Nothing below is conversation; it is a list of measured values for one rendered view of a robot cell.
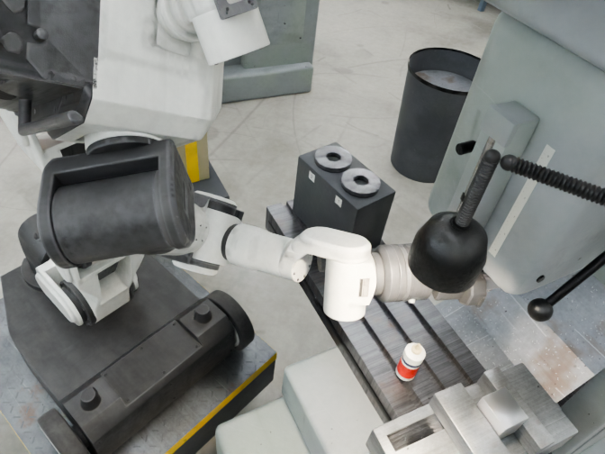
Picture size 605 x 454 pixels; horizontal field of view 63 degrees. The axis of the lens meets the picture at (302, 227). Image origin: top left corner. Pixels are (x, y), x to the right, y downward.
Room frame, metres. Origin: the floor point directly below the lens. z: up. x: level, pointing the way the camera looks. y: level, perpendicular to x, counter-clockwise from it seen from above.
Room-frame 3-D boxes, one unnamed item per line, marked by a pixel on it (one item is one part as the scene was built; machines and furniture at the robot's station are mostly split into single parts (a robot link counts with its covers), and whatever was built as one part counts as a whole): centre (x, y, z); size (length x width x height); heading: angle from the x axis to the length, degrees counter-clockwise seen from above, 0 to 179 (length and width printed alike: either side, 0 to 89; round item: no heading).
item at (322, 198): (0.91, -0.08, 1.00); 0.22 x 0.12 x 0.20; 42
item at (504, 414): (0.40, -0.38, 1.01); 0.06 x 0.05 x 0.06; 30
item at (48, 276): (0.80, 0.57, 0.68); 0.21 x 0.20 x 0.13; 53
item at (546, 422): (0.39, -0.35, 0.96); 0.35 x 0.15 x 0.11; 120
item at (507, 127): (0.47, -0.21, 1.45); 0.04 x 0.04 x 0.21; 32
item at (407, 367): (0.52, -0.25, 0.96); 0.04 x 0.04 x 0.11
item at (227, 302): (0.85, 0.19, 0.50); 0.20 x 0.05 x 0.20; 53
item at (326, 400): (0.53, -0.30, 0.76); 0.50 x 0.35 x 0.12; 122
